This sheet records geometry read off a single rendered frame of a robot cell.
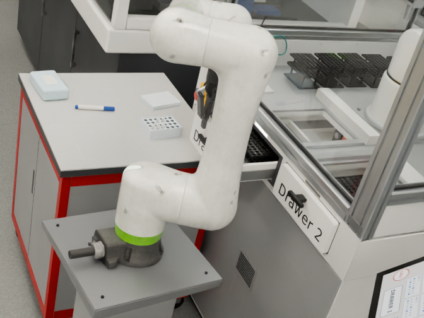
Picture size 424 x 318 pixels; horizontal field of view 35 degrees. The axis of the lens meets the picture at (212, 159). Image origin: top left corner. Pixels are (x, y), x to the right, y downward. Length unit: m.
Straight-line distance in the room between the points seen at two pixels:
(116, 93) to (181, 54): 1.09
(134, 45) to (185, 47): 1.31
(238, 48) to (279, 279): 0.91
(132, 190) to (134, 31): 1.21
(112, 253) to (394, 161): 0.72
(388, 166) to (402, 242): 0.30
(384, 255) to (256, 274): 0.52
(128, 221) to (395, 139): 0.67
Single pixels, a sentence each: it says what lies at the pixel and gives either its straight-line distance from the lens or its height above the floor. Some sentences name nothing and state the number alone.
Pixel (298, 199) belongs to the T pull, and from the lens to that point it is 1.92.
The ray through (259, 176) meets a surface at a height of 0.85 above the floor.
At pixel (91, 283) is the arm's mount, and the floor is 0.79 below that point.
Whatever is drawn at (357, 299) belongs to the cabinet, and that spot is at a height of 0.71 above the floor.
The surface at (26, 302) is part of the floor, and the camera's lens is 2.72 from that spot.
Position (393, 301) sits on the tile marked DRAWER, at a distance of 1.55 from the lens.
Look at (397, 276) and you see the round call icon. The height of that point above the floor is 1.01.
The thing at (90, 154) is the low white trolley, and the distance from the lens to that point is 2.16.
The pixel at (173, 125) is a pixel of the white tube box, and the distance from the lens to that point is 2.34.
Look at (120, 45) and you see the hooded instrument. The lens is 2.74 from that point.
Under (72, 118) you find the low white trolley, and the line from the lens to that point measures 2.34.
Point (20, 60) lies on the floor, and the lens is 4.40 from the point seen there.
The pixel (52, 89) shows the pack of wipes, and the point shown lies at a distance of 2.41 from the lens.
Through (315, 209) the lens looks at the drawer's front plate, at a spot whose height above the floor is 0.91.
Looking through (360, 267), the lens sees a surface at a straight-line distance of 1.88.
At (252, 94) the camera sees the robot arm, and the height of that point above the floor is 1.30.
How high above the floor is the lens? 1.95
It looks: 32 degrees down
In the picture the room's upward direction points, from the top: 15 degrees clockwise
